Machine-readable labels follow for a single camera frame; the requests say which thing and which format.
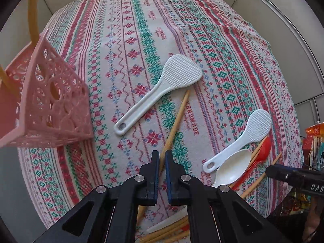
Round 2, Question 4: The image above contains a white plastic spoon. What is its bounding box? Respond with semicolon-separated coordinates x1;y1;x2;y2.
211;149;252;188

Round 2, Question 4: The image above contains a red plastic spoon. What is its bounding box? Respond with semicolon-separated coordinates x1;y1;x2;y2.
230;137;272;191

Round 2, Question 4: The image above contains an orange snack packet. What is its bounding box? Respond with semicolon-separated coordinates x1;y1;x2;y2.
304;122;324;145

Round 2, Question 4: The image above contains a yellow bamboo chopstick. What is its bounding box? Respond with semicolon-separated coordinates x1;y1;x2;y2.
27;0;41;44
0;64;19;99

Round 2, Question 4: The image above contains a wooden chopstick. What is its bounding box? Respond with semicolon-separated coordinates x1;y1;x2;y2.
152;229;190;243
249;136;269;162
239;152;282;199
137;90;191;224
139;220;189;242

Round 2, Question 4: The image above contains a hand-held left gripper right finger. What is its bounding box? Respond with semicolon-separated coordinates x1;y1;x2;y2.
165;150;291;243

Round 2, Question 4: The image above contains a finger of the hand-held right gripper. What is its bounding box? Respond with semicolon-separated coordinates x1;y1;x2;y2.
265;164;303;184

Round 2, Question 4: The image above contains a person's right forearm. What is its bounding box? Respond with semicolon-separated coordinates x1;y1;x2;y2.
304;202;324;242

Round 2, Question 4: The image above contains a patterned red green tablecloth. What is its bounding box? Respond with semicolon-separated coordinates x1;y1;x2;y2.
18;0;304;243

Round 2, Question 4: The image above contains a large white rice paddle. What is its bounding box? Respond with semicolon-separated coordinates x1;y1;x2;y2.
113;54;203;136

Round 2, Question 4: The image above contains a small white rice paddle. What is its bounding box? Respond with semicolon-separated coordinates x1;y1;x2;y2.
202;109;272;174

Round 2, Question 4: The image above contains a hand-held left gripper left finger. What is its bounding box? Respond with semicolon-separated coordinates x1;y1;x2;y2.
33;150;160;243

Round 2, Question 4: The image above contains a pink perforated utensil basket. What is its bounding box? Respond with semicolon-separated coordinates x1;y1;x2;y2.
0;29;95;148

